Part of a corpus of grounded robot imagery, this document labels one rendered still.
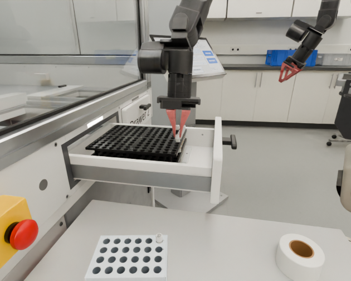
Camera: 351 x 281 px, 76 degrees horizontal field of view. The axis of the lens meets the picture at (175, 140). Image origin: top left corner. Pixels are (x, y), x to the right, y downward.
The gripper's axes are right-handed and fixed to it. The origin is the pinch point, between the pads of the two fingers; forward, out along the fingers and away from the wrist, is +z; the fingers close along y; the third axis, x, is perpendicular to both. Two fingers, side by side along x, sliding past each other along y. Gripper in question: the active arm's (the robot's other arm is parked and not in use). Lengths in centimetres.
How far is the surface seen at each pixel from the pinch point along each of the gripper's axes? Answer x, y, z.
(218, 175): 14.7, -8.7, 4.3
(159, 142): 1.2, 4.4, 2.2
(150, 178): 10.8, 5.1, 7.7
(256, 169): -157, -77, 71
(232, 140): 2.2, -13.4, 0.5
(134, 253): 24.2, 5.7, 15.3
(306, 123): -289, -189, 44
